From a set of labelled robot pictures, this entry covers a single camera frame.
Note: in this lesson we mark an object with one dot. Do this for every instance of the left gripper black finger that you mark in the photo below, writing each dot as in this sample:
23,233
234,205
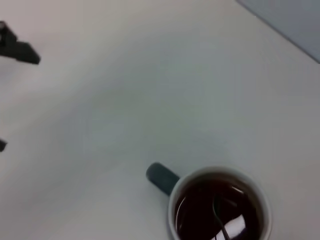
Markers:
2,145
22,52

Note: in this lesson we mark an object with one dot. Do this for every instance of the dark grey ceramic mug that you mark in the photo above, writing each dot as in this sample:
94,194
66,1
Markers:
162,177

